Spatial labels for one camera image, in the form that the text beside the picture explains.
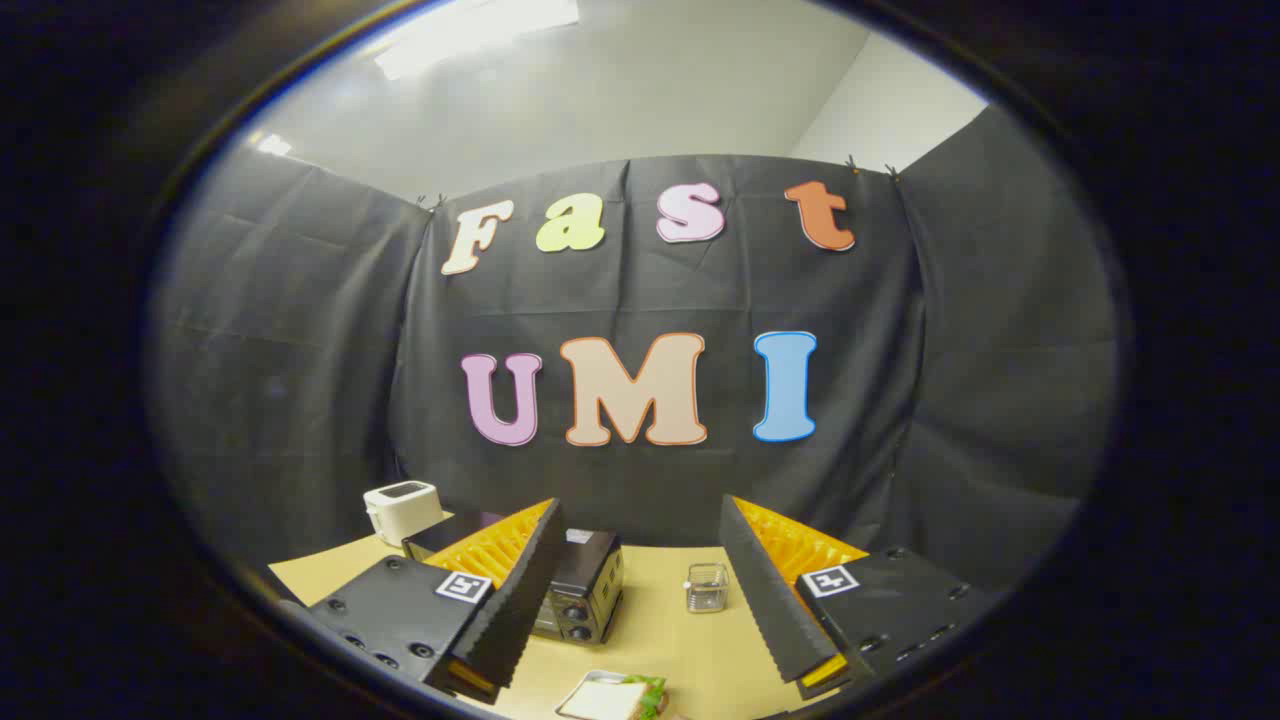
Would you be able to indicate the sandwich with lettuce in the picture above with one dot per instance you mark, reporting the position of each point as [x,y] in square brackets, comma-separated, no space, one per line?
[605,702]

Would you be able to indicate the white bread toaster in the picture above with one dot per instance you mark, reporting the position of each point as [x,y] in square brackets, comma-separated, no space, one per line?
[400,510]

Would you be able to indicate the white rectangular tray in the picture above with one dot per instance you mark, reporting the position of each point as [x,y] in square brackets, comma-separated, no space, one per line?
[577,690]

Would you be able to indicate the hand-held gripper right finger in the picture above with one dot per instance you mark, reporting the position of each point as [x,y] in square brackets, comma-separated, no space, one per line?
[765,600]

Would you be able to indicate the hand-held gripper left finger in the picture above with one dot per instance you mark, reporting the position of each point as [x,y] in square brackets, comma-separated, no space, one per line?
[520,600]

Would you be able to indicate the black toaster oven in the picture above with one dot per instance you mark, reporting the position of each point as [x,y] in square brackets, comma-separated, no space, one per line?
[590,570]

